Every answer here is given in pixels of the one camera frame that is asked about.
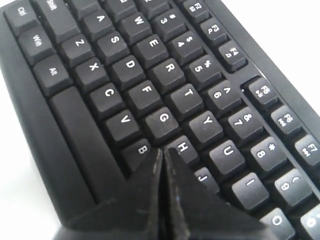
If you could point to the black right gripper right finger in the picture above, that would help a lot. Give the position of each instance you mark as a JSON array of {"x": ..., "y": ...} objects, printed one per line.
[{"x": 196, "y": 214}]

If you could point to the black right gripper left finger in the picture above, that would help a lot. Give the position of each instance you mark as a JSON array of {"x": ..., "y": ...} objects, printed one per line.
[{"x": 132, "y": 214}]

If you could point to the black Acer keyboard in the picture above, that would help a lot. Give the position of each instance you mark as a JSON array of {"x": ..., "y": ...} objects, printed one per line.
[{"x": 98, "y": 84}]

